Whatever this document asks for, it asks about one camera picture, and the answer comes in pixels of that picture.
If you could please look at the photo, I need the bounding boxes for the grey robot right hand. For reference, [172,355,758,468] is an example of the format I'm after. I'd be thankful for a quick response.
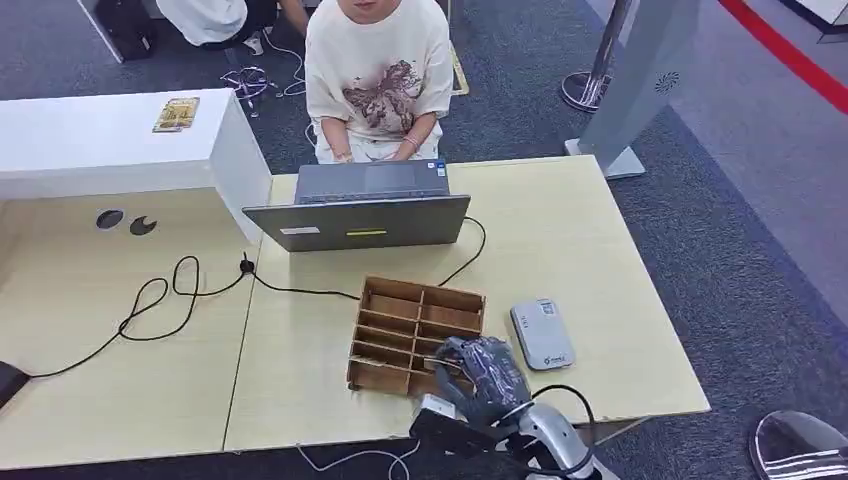
[433,335,533,427]

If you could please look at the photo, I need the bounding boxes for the wooden compartment card box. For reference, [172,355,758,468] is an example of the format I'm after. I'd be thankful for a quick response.
[346,275,488,399]

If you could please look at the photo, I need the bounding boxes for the grey card reader device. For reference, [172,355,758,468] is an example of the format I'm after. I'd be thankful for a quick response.
[509,298,577,373]

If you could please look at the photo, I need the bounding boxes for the grey open laptop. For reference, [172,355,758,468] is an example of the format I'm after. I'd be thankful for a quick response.
[241,158,472,254]

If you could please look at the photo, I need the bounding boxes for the chrome round base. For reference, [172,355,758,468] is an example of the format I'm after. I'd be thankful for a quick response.
[749,409,848,480]

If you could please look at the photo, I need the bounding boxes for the person seated at desk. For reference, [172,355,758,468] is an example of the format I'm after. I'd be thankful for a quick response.
[304,0,456,166]

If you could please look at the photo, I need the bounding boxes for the grey standing sign panel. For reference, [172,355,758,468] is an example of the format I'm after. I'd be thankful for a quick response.
[564,0,702,181]

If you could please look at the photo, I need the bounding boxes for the yellow printed card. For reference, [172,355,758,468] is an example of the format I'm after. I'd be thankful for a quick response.
[152,96,201,134]

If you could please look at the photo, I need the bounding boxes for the white cabinet block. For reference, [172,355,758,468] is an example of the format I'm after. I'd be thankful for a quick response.
[0,87,274,244]

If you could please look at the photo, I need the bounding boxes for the person in background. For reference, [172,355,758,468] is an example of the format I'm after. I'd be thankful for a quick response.
[155,0,310,56]

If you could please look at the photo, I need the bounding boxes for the black object at desk edge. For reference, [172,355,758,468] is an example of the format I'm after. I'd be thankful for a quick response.
[0,360,32,409]

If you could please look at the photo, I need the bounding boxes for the black bag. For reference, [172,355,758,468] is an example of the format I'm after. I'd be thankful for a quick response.
[95,0,160,63]

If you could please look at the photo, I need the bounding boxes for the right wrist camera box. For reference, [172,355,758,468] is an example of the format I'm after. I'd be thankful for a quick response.
[409,394,508,460]

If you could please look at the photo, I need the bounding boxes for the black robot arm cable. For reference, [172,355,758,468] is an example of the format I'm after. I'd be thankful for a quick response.
[528,384,598,478]

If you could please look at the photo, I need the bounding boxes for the white cable under desk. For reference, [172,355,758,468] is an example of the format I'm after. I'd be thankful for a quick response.
[296,439,423,480]

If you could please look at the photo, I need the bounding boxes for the chrome stanchion post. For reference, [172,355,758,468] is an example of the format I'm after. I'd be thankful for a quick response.
[561,0,632,115]

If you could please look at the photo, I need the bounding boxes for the black laptop power cable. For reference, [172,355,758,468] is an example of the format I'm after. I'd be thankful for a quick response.
[29,216,488,380]

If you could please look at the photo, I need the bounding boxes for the long white floor cable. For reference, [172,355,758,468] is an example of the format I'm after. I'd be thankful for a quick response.
[262,27,319,149]

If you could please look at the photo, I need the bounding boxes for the tangled white floor cables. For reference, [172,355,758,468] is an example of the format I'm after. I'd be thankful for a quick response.
[219,65,280,120]

